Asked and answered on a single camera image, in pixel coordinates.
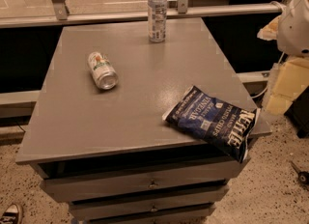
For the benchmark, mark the silver 7up soda can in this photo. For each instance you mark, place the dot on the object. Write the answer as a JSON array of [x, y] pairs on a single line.
[[102, 71]]

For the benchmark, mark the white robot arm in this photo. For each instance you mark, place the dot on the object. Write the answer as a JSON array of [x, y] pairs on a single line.
[[293, 29]]

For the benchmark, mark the grey drawer cabinet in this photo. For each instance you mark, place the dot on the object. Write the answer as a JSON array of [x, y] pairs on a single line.
[[107, 153]]

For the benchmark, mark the blue Kettle chips bag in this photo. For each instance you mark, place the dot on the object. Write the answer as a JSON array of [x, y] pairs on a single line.
[[214, 121]]

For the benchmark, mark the clear plastic water bottle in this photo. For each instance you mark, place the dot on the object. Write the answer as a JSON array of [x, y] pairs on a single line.
[[157, 14]]

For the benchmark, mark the yellow foam block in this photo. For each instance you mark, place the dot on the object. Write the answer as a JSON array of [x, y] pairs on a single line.
[[291, 81]]

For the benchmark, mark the black and white sneaker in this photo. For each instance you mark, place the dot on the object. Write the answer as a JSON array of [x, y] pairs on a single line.
[[12, 215]]

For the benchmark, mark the metal railing frame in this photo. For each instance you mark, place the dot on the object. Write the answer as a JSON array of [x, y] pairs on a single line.
[[96, 15]]

